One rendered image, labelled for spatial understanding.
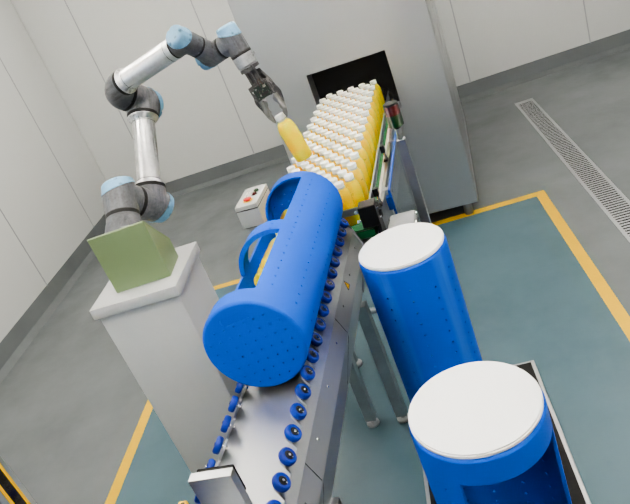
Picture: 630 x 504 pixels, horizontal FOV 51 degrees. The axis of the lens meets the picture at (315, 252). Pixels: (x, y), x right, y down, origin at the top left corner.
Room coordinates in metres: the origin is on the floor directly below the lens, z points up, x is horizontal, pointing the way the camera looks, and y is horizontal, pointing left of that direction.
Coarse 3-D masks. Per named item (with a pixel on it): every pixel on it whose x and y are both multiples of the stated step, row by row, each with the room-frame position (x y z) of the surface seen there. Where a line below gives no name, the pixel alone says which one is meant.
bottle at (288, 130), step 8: (288, 120) 2.30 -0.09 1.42; (280, 128) 2.30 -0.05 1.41; (288, 128) 2.28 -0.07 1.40; (296, 128) 2.30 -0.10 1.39; (288, 136) 2.28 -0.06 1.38; (296, 136) 2.28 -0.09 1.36; (288, 144) 2.29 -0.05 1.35; (296, 144) 2.28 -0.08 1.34; (304, 144) 2.29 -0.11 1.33; (296, 152) 2.28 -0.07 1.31; (304, 152) 2.28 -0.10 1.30; (296, 160) 2.30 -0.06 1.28
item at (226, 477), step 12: (204, 468) 1.13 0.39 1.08; (216, 468) 1.12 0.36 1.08; (228, 468) 1.09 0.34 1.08; (192, 480) 1.10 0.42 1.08; (204, 480) 1.09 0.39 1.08; (216, 480) 1.08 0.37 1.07; (228, 480) 1.07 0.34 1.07; (240, 480) 1.10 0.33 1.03; (204, 492) 1.10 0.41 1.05; (216, 492) 1.09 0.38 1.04; (228, 492) 1.08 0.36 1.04; (240, 492) 1.07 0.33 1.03
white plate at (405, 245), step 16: (416, 224) 1.94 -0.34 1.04; (432, 224) 1.89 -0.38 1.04; (384, 240) 1.91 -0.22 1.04; (400, 240) 1.87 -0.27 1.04; (416, 240) 1.83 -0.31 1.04; (432, 240) 1.79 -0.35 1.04; (368, 256) 1.85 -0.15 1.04; (384, 256) 1.81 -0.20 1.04; (400, 256) 1.77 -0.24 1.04; (416, 256) 1.73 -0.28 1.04
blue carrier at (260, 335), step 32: (288, 192) 2.33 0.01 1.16; (320, 192) 2.16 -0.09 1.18; (288, 224) 1.90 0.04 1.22; (320, 224) 1.97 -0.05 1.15; (256, 256) 2.08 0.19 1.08; (288, 256) 1.71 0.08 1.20; (320, 256) 1.82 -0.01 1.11; (256, 288) 1.55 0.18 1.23; (288, 288) 1.57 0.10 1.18; (320, 288) 1.71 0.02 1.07; (224, 320) 1.52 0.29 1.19; (256, 320) 1.49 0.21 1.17; (288, 320) 1.46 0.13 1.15; (224, 352) 1.53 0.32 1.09; (256, 352) 1.50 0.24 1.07; (288, 352) 1.47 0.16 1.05; (256, 384) 1.51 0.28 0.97
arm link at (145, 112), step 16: (144, 96) 2.54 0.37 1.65; (160, 96) 2.60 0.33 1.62; (128, 112) 2.53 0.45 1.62; (144, 112) 2.50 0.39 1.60; (160, 112) 2.58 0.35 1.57; (144, 128) 2.47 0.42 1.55; (144, 144) 2.43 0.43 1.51; (144, 160) 2.39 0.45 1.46; (144, 176) 2.35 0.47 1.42; (160, 176) 2.39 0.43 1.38; (160, 192) 2.31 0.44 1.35; (160, 208) 2.28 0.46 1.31
